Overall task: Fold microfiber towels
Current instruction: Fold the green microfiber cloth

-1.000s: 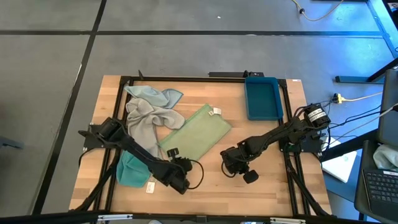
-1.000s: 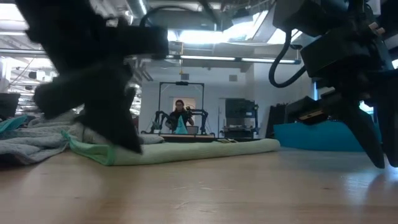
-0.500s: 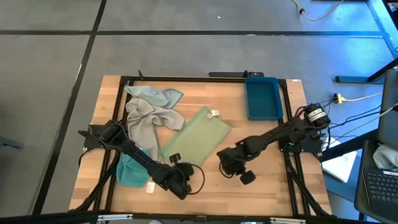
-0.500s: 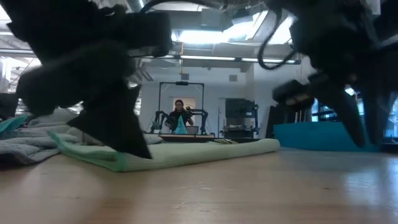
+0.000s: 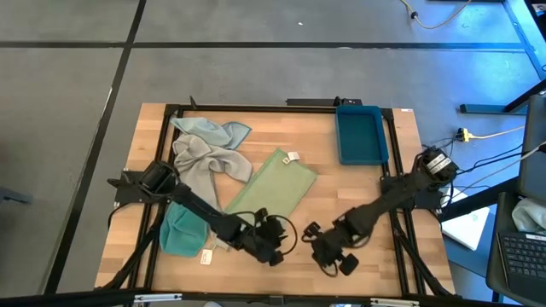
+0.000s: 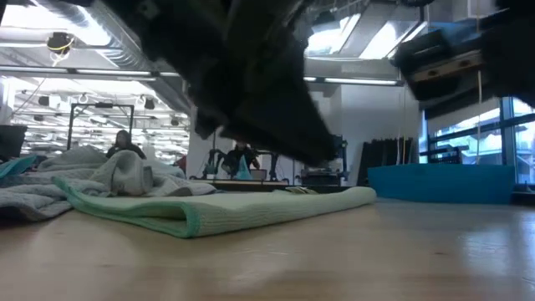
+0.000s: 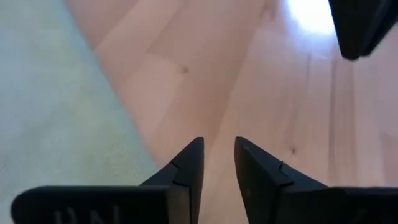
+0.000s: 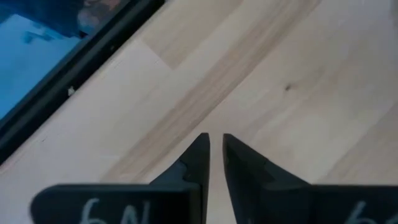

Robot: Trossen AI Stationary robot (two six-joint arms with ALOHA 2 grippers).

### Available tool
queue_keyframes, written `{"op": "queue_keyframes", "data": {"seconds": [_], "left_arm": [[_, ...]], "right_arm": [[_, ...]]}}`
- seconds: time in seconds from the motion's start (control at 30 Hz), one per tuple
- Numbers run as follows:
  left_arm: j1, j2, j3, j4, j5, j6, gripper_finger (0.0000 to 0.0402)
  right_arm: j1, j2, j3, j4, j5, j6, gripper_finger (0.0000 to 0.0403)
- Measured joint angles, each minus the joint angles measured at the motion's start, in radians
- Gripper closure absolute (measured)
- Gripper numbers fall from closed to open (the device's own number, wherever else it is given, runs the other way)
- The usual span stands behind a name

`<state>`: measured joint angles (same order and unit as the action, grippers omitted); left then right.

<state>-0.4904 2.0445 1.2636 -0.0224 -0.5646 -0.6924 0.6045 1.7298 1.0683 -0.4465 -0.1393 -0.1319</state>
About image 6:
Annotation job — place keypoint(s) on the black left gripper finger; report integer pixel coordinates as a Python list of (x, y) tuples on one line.
[(276, 117), (207, 124)]

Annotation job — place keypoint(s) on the grey waffle microfiber towel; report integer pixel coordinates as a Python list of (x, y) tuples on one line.
[(125, 171), (29, 200)]

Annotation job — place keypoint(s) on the light green microfiber towel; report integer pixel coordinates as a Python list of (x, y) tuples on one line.
[(251, 209)]

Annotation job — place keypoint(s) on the pale blue microfiber towel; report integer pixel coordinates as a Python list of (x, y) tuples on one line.
[(167, 168)]

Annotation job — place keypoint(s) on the person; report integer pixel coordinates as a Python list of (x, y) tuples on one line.
[(238, 156), (124, 146)]

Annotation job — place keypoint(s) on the long linear ceiling light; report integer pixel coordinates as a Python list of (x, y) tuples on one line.
[(113, 72)]

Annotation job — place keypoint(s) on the blue plastic bin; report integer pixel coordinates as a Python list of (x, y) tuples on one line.
[(439, 184)]

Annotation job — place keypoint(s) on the black monitor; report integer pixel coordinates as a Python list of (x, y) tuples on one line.
[(11, 140)]

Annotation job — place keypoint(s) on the black aluminium table frame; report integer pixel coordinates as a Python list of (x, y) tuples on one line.
[(326, 189)]

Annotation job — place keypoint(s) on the black gantry frame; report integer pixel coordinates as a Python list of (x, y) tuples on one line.
[(100, 105)]

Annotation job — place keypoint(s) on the black wall panels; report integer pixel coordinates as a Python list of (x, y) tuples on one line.
[(384, 159)]

